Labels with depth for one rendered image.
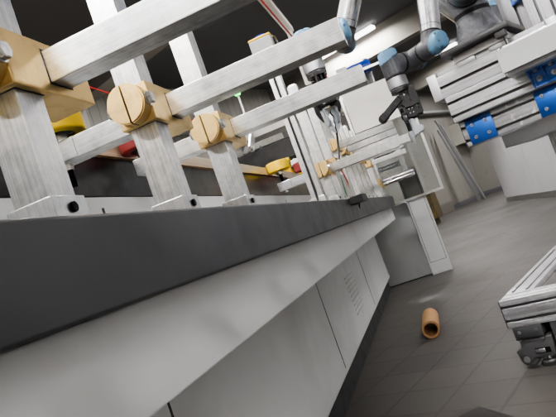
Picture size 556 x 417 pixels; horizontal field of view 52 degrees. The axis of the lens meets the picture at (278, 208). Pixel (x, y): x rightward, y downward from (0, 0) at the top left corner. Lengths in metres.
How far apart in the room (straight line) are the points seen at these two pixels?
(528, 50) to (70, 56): 1.48
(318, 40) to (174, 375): 0.42
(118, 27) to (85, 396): 0.30
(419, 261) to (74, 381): 4.47
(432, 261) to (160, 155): 4.11
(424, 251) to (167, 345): 4.32
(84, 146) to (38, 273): 0.43
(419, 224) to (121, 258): 4.28
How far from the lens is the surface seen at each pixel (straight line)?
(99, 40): 0.53
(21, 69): 0.52
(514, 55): 1.85
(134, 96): 0.71
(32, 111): 0.52
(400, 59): 2.24
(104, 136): 0.81
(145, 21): 0.51
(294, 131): 1.68
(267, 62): 0.73
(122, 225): 0.52
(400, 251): 4.86
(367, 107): 4.75
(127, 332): 0.55
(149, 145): 0.73
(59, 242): 0.44
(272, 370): 1.46
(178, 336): 0.63
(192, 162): 1.39
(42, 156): 0.50
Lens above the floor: 0.62
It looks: 4 degrees up
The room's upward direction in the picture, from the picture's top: 20 degrees counter-clockwise
